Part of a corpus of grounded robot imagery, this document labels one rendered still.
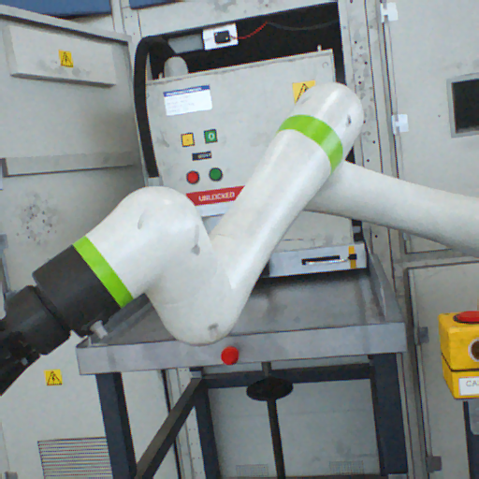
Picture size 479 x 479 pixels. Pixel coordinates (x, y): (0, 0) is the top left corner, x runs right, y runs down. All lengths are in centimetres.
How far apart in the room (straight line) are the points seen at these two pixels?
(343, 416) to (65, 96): 123
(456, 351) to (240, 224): 33
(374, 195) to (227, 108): 49
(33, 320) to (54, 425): 145
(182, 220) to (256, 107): 81
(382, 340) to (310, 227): 46
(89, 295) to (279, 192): 33
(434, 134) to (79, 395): 137
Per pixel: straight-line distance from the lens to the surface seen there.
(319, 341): 101
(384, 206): 109
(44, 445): 212
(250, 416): 184
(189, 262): 63
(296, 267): 139
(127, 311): 129
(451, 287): 169
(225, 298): 69
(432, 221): 111
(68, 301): 61
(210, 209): 137
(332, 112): 92
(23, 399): 207
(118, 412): 117
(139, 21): 179
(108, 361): 112
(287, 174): 82
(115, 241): 61
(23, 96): 146
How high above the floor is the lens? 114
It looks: 7 degrees down
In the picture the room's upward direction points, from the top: 8 degrees counter-clockwise
